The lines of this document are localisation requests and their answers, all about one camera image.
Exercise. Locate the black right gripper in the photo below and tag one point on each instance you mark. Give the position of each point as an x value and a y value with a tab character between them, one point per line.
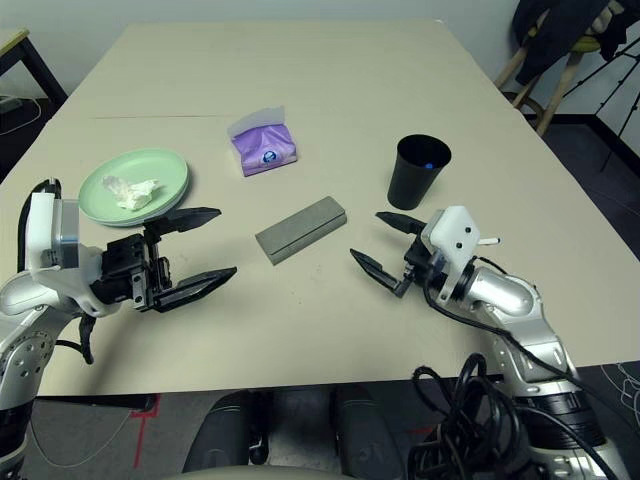
422	260

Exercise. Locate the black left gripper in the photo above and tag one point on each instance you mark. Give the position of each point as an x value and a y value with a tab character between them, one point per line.
125	270

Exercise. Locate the white tissue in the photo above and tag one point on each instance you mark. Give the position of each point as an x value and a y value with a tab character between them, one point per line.
132	195

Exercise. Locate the grey glasses case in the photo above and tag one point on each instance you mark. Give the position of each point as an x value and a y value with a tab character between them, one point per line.
300	230

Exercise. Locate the light green plate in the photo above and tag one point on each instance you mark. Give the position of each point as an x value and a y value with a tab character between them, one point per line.
150	165

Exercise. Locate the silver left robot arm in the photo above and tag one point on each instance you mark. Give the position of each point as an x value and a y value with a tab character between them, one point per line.
20	295

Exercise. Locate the black cup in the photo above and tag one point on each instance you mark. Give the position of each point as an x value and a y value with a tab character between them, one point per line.
407	190

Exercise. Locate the light blue plate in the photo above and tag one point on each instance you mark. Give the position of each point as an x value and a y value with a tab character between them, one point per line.
120	225

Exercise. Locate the purple tissue pack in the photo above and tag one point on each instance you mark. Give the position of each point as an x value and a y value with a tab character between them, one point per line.
265	150

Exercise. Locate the black table foot bar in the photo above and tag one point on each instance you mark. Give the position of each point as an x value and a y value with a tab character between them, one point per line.
100	401

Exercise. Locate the black robot left leg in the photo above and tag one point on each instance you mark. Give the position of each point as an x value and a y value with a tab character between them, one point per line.
225	435

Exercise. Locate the black robot leg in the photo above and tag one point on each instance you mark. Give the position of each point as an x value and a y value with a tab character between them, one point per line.
370	440
225	435

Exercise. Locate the black robot right leg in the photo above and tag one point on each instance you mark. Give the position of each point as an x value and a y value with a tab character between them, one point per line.
370	440

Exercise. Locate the wooden stool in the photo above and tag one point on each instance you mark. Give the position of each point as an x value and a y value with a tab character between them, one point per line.
555	100

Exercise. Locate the beige robot waist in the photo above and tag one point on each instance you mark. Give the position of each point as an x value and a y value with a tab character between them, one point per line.
260	474

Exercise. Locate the black tripod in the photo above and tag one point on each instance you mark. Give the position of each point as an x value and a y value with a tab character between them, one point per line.
618	132

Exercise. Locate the yellow-green stool cushion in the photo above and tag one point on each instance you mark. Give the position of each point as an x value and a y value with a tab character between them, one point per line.
585	45

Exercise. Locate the beige striped cloth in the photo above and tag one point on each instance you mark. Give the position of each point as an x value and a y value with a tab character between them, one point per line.
600	25

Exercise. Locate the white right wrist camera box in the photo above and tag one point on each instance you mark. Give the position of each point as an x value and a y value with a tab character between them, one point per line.
452	235

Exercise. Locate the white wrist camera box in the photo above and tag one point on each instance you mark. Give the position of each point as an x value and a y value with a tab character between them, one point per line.
452	235
45	235

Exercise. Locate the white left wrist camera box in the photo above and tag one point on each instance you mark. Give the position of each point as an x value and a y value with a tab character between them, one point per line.
45	235

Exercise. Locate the beige side table black frame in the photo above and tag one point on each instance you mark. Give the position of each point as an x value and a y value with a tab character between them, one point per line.
10	40

